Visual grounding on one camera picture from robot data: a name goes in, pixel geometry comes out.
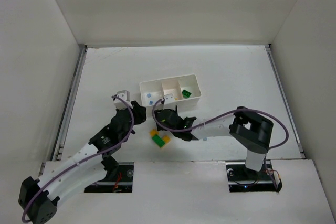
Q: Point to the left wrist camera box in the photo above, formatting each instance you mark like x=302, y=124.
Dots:
x=123, y=98

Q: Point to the white three-compartment tray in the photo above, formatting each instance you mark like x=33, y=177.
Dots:
x=159, y=87

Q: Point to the left aluminium rail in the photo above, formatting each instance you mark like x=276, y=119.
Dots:
x=62, y=131

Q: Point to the aluminium rail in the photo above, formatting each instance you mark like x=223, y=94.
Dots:
x=62, y=131
x=283, y=95

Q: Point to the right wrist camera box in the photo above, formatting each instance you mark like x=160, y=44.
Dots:
x=168, y=98

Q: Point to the yellow lego brick lower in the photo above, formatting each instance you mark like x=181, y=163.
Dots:
x=166, y=139

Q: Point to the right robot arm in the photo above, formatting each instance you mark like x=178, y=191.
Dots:
x=250, y=129

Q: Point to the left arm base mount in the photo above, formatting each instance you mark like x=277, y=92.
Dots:
x=120, y=182

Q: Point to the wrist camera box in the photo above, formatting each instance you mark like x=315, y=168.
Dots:
x=168, y=98
x=123, y=98

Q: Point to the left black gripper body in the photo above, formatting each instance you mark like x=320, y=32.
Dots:
x=134, y=114

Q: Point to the yellow lego brick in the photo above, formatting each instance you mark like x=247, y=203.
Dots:
x=153, y=132
x=166, y=139

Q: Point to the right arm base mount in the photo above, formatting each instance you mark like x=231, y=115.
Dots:
x=244, y=180

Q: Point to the right aluminium rail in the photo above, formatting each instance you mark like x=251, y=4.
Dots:
x=283, y=95

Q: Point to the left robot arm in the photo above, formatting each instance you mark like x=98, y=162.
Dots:
x=41, y=197

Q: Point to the yellow lego brick left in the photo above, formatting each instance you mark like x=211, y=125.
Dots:
x=153, y=132

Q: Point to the green lego brick centre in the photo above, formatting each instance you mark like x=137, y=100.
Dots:
x=158, y=141

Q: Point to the green lego cube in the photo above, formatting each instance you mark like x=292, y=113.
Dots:
x=186, y=94

